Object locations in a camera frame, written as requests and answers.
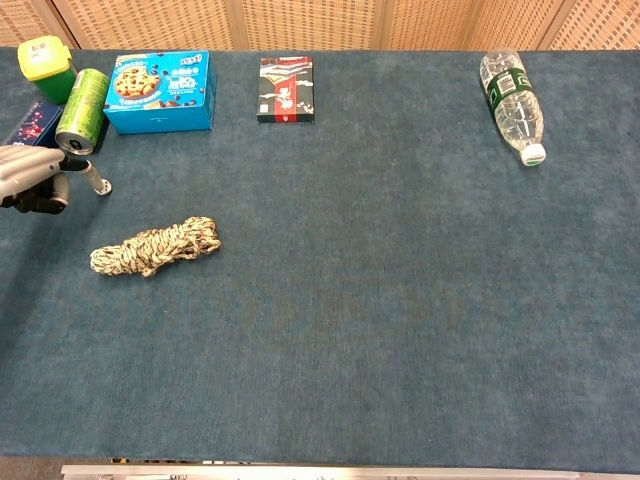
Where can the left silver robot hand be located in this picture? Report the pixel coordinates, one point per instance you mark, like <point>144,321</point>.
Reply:
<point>30,170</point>

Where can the small white die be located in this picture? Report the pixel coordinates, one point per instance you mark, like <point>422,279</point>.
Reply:
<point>105,188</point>

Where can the dark blue carton box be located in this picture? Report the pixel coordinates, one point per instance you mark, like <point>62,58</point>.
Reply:
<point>32,126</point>

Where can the green drink can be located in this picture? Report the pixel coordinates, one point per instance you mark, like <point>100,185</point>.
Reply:
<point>82,112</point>

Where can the yellow-lidded green container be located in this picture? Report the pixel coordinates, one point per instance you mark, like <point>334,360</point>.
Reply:
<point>46,72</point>

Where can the blue cookie box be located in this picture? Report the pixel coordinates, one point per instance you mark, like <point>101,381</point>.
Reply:
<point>160,92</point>

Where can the black and red box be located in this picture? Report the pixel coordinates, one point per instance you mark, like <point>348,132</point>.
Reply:
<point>286,90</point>

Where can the woven rattan folding screen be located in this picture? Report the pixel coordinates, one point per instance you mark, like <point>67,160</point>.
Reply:
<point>310,22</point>

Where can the teal felt table cloth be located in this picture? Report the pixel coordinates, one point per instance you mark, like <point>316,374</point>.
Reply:
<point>350,300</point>

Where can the clear plastic water bottle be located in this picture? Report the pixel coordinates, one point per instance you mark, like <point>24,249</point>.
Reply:
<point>512,102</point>

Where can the aluminium table edge rail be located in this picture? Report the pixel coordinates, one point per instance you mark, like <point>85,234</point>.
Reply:
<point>320,472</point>

